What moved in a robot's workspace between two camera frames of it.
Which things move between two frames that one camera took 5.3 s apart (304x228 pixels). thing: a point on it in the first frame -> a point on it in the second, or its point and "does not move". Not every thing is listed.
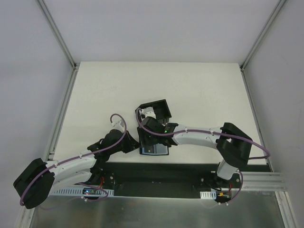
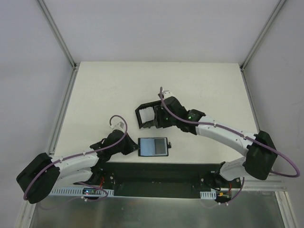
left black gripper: (129, 144) does not move
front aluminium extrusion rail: (267, 181) does not move
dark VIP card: (149, 149) -> (160, 146)
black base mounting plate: (165, 180) does not move
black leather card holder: (158, 149) does not move
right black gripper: (144, 137) -> (156, 116)
